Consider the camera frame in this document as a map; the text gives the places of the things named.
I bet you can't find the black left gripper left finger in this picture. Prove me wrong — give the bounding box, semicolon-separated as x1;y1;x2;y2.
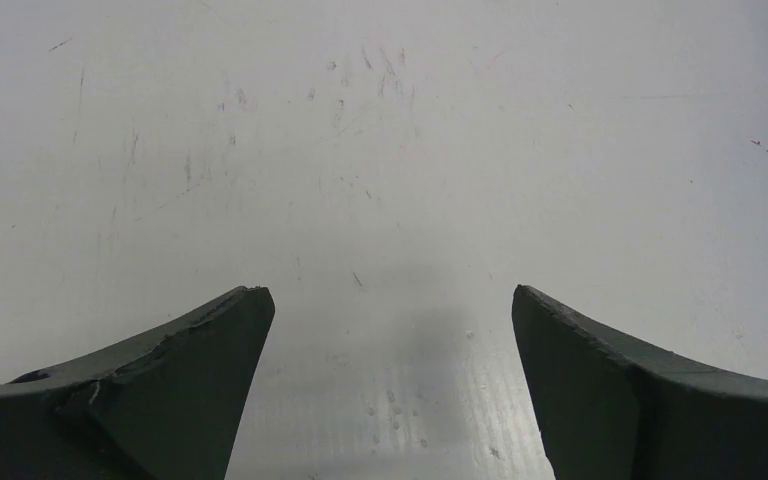
0;287;275;479

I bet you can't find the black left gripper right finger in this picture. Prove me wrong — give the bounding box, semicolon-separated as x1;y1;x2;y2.
512;285;768;479

